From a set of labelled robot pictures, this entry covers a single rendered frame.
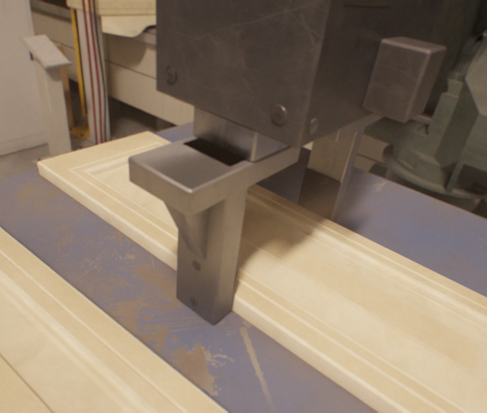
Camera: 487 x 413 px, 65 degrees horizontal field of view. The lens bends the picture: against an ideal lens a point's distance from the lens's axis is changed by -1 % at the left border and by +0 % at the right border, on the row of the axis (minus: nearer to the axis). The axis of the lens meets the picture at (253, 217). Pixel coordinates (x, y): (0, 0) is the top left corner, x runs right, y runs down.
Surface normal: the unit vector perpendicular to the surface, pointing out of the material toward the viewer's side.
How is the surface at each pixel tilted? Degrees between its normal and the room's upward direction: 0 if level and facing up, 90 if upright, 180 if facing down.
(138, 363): 0
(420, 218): 0
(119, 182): 11
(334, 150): 90
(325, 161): 90
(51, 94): 90
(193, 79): 90
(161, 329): 0
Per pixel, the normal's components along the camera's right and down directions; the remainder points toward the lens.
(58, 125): 0.80, 0.41
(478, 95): -0.13, -0.59
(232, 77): -0.61, 0.37
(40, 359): 0.24, -0.88
